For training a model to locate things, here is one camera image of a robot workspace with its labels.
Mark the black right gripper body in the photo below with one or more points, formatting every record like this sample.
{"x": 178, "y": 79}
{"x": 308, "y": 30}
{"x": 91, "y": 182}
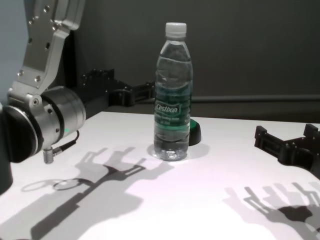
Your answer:
{"x": 302, "y": 155}

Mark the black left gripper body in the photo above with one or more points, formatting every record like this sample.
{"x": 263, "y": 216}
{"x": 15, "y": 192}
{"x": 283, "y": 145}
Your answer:
{"x": 105, "y": 96}

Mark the clear plastic water bottle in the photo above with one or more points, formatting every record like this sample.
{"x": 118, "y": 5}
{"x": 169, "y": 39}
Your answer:
{"x": 172, "y": 75}

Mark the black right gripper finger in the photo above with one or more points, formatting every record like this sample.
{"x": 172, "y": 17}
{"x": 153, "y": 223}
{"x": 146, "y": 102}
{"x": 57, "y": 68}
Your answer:
{"x": 265, "y": 140}
{"x": 312, "y": 131}

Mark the thin grey horizontal rail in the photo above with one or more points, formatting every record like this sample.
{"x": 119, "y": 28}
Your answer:
{"x": 250, "y": 99}

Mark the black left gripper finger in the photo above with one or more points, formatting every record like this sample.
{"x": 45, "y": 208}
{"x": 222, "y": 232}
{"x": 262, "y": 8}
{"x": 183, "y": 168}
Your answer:
{"x": 143, "y": 93}
{"x": 100, "y": 77}

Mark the green button black base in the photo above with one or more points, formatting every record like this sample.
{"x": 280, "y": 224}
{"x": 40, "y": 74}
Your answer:
{"x": 195, "y": 133}

